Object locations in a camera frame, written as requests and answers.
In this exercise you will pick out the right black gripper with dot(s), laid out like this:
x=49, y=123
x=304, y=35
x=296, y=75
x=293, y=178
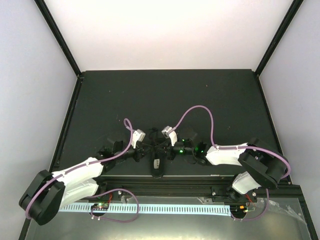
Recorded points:
x=170, y=154

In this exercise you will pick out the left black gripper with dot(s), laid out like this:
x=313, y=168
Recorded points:
x=139, y=152

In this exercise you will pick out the black shoelace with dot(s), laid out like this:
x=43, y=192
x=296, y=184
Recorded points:
x=154, y=147

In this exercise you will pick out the black sneaker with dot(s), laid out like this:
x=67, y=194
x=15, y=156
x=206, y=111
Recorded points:
x=157, y=157

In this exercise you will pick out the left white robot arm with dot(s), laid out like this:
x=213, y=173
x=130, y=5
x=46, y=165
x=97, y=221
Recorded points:
x=50, y=192

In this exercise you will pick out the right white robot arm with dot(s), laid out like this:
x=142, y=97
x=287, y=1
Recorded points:
x=263, y=168

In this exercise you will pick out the left small circuit board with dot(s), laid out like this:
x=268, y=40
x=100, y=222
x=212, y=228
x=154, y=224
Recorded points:
x=100, y=206

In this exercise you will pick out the small circuit board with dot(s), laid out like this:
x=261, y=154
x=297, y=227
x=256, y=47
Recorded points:
x=100, y=206
x=241, y=208

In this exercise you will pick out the right small circuit board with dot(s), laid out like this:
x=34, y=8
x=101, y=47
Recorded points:
x=241, y=208

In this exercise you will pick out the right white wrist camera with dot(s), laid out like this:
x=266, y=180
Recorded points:
x=170, y=133

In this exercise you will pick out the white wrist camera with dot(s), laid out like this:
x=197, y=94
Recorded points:
x=170, y=133
x=137, y=136

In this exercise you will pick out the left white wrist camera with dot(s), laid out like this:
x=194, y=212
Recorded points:
x=137, y=136

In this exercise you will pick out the white slotted cable duct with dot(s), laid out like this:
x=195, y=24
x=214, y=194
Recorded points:
x=142, y=208

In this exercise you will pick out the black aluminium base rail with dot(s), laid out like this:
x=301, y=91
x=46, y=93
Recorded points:
x=167, y=186

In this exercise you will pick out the left black frame post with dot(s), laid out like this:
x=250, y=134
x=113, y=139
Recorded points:
x=49, y=19

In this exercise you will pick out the black frame post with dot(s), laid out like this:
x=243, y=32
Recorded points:
x=280, y=32
x=49, y=19

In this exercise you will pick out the right black frame post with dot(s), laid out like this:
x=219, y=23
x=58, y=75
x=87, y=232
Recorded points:
x=280, y=32

